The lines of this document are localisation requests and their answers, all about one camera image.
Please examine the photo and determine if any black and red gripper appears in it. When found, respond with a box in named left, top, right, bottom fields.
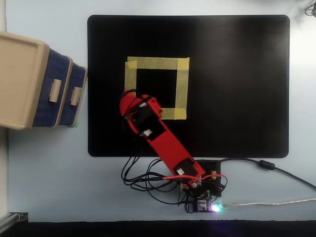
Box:
left=119, top=89, right=164, bottom=134

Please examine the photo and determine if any blue drawer green-backed handle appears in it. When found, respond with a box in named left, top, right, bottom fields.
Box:
left=58, top=62, right=87, bottom=127

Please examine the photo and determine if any beige plastic drawer cabinet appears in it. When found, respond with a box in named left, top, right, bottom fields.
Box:
left=0, top=31, right=88, bottom=131

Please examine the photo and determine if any black table mat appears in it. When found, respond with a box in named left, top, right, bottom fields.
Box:
left=87, top=14, right=290, bottom=158

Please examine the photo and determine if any controller board with LED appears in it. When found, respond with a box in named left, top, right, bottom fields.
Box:
left=194, top=199, right=225, bottom=213

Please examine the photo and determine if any black servo cable bundle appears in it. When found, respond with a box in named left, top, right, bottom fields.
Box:
left=120, top=155, right=196, bottom=214

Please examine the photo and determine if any blue drawer plain handle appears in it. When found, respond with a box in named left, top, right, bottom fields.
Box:
left=32, top=48, right=73, bottom=128

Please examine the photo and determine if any red sleeved servo cable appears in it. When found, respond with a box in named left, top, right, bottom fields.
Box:
left=162, top=175, right=198, bottom=184

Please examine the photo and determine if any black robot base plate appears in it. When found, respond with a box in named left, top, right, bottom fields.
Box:
left=194, top=159, right=223, bottom=198

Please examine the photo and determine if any loose red wire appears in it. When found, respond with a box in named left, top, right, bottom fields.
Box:
left=201, top=173, right=227, bottom=181

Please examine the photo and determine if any black power cable with ferrite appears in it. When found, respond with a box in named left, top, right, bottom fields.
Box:
left=214, top=158, right=316, bottom=192

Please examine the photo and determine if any aluminium frame profile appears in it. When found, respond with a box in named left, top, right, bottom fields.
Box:
left=0, top=211, right=29, bottom=232

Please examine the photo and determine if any silver USB cable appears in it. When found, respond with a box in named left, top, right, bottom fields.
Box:
left=223, top=198, right=316, bottom=207

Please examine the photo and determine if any coiled black cable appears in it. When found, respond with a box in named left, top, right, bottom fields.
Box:
left=305, top=1, right=316, bottom=17

